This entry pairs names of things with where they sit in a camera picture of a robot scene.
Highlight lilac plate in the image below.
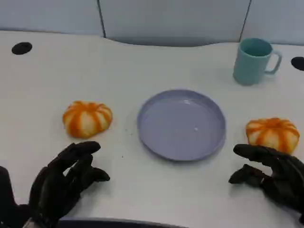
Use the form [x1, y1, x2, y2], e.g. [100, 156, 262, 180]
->
[137, 89, 227, 162]

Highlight pale green mug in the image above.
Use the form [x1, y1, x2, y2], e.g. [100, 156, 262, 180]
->
[232, 38, 283, 86]

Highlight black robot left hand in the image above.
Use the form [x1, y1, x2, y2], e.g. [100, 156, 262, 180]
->
[28, 141, 111, 228]

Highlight black table cable grommet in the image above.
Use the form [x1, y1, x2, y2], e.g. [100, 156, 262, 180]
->
[291, 56, 304, 71]
[11, 42, 33, 55]

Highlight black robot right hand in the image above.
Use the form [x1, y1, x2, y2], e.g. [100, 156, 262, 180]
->
[228, 144, 304, 224]

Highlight orange white toy bread roll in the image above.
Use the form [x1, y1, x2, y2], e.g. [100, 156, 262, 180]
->
[246, 117, 300, 154]
[62, 101, 113, 139]

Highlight pale blue desk partition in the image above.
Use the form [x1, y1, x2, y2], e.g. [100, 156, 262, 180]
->
[0, 0, 304, 47]

